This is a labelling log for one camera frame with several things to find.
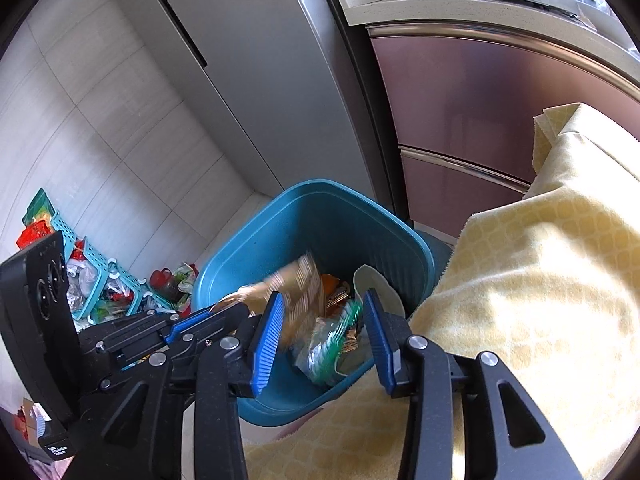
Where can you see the blue plastic trash bin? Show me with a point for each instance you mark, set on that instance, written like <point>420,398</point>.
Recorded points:
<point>310,225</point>

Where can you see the green and white wrapper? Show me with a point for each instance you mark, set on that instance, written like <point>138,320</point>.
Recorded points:
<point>325,350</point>

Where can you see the gold snack bag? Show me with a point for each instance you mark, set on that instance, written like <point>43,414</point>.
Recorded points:
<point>300,290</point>

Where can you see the grey refrigerator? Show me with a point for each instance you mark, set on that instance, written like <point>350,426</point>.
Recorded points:
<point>260,60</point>

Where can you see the teal plastic basket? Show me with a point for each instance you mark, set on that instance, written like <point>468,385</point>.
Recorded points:
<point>100,262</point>

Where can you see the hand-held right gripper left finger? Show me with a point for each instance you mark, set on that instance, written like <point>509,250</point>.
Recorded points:
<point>267,345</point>

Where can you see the red packet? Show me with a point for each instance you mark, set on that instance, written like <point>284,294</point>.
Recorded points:
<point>34,235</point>

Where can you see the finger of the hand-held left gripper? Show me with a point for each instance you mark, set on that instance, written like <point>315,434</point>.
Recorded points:
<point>192,321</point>
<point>227,321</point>

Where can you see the green packet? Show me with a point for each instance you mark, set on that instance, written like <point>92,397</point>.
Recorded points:
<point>37,205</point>

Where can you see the red jar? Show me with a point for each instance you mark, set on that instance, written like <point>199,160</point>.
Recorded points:
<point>162,282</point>

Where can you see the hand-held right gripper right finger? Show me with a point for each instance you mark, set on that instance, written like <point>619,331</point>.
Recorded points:
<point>378,350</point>

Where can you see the mauve lower kitchen cabinet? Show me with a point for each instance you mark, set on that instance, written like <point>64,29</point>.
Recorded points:
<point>475,110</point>

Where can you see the yellow tablecloth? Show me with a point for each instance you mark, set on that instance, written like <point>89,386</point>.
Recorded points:
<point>525,285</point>

